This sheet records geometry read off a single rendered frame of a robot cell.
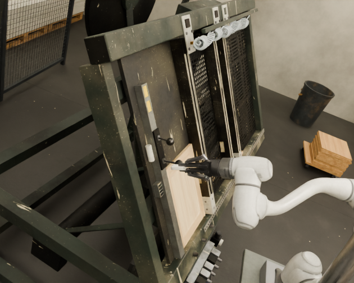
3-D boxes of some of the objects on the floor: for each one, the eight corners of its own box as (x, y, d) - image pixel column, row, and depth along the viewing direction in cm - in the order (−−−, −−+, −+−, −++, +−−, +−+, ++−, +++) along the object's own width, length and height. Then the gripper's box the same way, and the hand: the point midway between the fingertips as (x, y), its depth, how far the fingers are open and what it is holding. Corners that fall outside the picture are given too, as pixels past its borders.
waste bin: (316, 133, 605) (336, 100, 570) (285, 121, 607) (304, 87, 573) (313, 119, 651) (332, 88, 616) (285, 108, 653) (303, 76, 619)
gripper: (216, 158, 149) (166, 157, 160) (221, 185, 154) (171, 183, 165) (222, 150, 155) (172, 150, 166) (226, 177, 160) (178, 176, 171)
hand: (178, 167), depth 164 cm, fingers closed
